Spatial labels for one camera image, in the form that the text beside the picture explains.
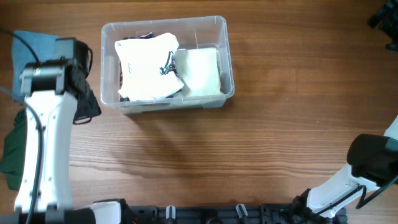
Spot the blue towel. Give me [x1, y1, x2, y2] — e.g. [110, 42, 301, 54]
[11, 30, 60, 99]

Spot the white t-shirt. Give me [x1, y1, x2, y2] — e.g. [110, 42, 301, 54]
[114, 32, 185, 102]

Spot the green garment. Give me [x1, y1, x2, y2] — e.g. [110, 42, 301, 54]
[1, 109, 27, 190]

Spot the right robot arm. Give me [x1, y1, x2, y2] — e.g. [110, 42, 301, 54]
[284, 121, 397, 223]

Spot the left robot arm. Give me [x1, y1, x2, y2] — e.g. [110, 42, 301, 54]
[1, 38, 123, 223]

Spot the plaid flannel shirt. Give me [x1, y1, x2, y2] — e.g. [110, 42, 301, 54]
[118, 31, 180, 103]

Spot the cream folded cloth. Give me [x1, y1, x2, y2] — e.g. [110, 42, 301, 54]
[174, 47, 223, 98]

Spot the clear plastic storage bin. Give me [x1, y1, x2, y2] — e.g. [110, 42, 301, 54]
[100, 16, 235, 114]

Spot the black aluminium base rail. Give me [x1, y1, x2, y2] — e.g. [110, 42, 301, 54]
[130, 204, 348, 224]

